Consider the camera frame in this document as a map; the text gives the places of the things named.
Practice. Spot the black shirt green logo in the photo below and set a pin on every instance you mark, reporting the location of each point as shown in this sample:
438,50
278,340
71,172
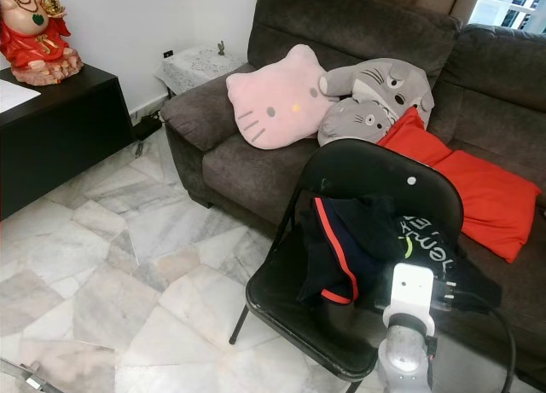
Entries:
418,239

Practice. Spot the robot silver right arm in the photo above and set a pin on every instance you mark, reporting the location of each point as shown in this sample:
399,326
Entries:
405,363

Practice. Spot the navy shorts red stripe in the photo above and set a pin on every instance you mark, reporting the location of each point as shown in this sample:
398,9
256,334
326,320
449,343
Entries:
350,257

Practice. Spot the black folding chair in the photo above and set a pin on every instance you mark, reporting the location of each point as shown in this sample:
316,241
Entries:
367,167

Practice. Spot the red cushion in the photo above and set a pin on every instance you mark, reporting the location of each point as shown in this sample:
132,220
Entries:
486,197

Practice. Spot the small grey Totoro plush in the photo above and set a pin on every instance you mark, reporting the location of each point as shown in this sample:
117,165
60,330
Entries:
354,122

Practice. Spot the dark grey fabric sofa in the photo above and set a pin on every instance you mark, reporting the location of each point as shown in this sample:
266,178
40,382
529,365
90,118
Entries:
239,167

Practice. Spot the large grey Totoro plush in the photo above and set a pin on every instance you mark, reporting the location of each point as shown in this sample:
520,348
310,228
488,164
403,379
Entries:
397,79

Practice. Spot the pink cat face cushion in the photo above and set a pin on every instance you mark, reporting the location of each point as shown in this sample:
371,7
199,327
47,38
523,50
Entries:
277,103

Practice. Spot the white paper sheet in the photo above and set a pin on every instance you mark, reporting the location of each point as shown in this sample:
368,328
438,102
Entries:
13,96

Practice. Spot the black TV console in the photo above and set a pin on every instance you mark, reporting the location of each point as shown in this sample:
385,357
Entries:
60,137

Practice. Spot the black power strip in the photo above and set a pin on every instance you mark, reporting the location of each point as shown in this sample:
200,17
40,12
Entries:
145,127

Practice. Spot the side table lace cloth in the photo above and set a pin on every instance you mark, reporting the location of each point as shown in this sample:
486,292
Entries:
196,67

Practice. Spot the tiny dark figurine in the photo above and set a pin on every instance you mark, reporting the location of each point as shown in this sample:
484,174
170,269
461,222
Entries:
221,49

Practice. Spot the red laughing Buddha statue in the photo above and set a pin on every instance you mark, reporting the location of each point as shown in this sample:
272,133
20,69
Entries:
34,48

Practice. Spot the bright window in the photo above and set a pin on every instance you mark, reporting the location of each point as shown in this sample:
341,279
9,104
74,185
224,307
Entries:
508,5

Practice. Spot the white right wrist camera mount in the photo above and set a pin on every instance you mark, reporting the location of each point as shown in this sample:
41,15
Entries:
408,292

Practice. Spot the black wall socket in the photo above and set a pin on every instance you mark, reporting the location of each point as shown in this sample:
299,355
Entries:
168,54

